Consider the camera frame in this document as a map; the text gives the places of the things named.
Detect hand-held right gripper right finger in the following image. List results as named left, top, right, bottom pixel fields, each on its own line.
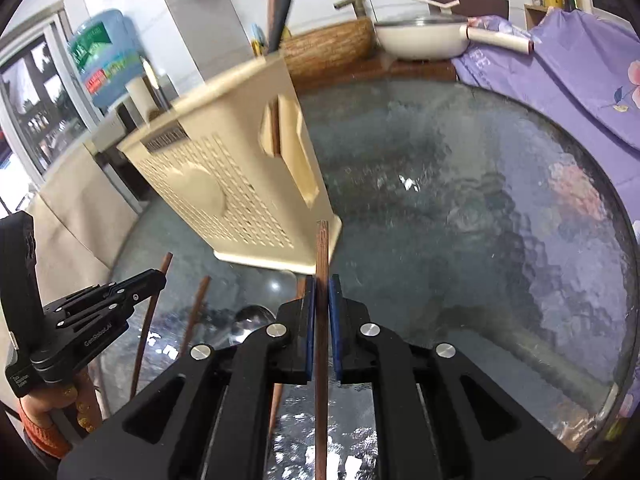
left=327, top=274, right=587, bottom=480

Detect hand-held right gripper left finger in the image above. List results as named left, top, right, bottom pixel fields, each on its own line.
left=57, top=276, right=318, bottom=480

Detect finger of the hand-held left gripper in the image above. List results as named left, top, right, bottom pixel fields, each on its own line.
left=57, top=293, right=151, bottom=334
left=42, top=269, right=168, bottom=316

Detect brown wooden chopstick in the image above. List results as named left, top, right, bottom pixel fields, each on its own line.
left=267, top=277, right=307, bottom=443
left=131, top=252, right=174, bottom=397
left=180, top=276, right=212, bottom=358
left=316, top=220, right=331, bottom=480
left=266, top=0, right=282, bottom=156

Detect metal spoon with wooden handle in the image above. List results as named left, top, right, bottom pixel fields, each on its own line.
left=231, top=304, right=278, bottom=341

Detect cream plastic utensil holder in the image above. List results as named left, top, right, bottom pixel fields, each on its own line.
left=117, top=52, right=343, bottom=276

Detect person's left forearm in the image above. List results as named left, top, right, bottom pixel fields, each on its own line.
left=20, top=412, right=76, bottom=461

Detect person's left hand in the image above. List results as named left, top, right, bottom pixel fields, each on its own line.
left=19, top=367, right=105, bottom=436

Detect beige cloth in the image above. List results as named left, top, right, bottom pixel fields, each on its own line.
left=10, top=145, right=142, bottom=311

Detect grey water dispenser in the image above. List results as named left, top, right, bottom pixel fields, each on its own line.
left=85, top=110, right=151, bottom=211

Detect round glass table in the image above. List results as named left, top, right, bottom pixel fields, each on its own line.
left=107, top=75, right=636, bottom=480

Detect sliding glass window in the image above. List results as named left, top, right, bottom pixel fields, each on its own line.
left=0, top=10, right=96, bottom=196

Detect white paper cup tube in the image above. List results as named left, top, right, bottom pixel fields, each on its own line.
left=125, top=77, right=157, bottom=122

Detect blue water jug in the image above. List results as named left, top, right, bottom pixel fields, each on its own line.
left=67, top=9, right=146, bottom=108

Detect woven basket basin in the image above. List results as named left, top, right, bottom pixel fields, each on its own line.
left=282, top=17, right=376, bottom=91

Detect white pan with lid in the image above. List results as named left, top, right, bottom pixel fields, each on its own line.
left=374, top=16, right=535, bottom=60

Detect bronze faucet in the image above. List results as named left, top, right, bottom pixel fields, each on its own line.
left=334, top=0, right=366, bottom=21

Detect purple floral cloth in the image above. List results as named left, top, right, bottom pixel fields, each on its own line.
left=452, top=7, right=640, bottom=241

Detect wooden crate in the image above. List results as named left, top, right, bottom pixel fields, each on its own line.
left=524, top=4, right=556, bottom=28

